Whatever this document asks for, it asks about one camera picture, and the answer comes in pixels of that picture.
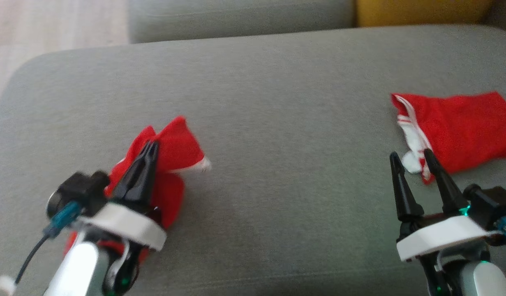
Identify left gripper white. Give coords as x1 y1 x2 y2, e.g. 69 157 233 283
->
77 141 168 252

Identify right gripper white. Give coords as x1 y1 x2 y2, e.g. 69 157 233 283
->
390 148 500 263

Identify red white basketball shorts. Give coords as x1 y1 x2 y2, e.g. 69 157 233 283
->
64 116 212 264

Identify red white basketball jersey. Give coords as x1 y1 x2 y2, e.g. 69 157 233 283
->
390 91 506 185

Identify grey fabric sofa seat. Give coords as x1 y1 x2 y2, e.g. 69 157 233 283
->
0 24 506 296

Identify large yellow cushion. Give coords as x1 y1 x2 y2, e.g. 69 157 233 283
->
356 0 494 28

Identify light grey sofa back cushion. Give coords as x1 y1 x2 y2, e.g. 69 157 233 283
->
127 0 357 44

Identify teal left camera connector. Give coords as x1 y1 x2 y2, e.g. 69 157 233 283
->
45 201 80 239

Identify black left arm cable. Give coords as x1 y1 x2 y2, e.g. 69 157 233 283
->
14 232 52 286

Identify white left cable label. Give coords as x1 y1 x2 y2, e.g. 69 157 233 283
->
0 275 17 296

